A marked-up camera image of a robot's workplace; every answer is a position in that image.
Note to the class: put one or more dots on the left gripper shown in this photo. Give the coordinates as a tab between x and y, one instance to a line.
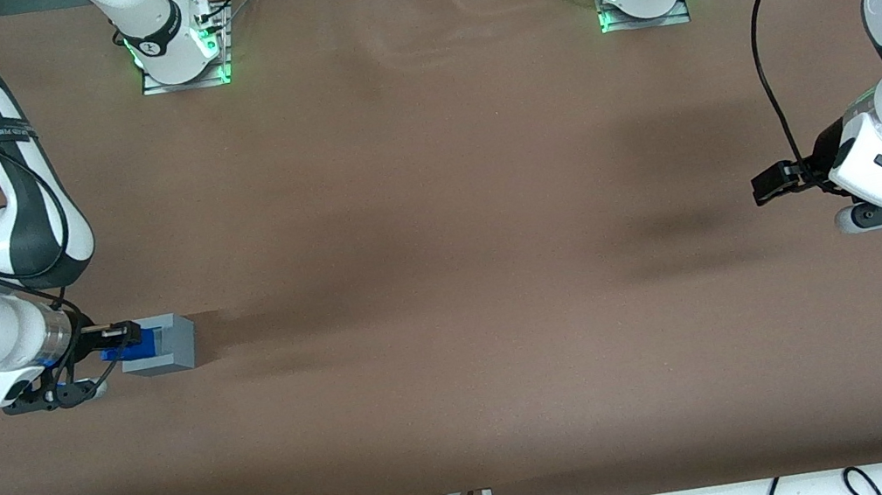
825	151

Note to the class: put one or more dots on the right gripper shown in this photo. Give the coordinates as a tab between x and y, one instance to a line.
89	340

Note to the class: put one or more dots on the blue plastic part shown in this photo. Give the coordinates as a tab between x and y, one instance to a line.
153	344

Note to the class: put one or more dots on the gray square base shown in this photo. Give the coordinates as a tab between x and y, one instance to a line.
181	346

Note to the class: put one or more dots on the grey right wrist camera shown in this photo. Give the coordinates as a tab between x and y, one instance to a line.
49	400

